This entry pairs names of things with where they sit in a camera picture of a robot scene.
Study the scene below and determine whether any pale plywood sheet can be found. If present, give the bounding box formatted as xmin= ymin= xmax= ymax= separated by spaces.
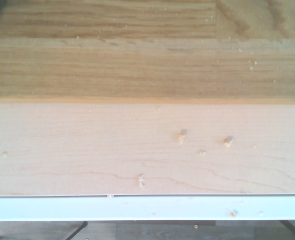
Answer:
xmin=0 ymin=100 xmax=295 ymax=197

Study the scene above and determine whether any black tripod leg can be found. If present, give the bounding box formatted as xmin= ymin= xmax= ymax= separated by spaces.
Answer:
xmin=279 ymin=219 xmax=295 ymax=240
xmin=66 ymin=220 xmax=89 ymax=240

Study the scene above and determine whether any white drawer cabinet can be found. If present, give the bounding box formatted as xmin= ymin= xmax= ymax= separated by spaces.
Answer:
xmin=0 ymin=194 xmax=295 ymax=222

